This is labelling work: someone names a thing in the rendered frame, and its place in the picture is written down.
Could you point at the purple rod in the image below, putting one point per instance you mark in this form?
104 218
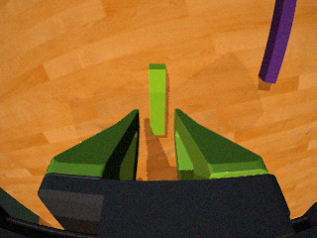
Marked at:
277 41

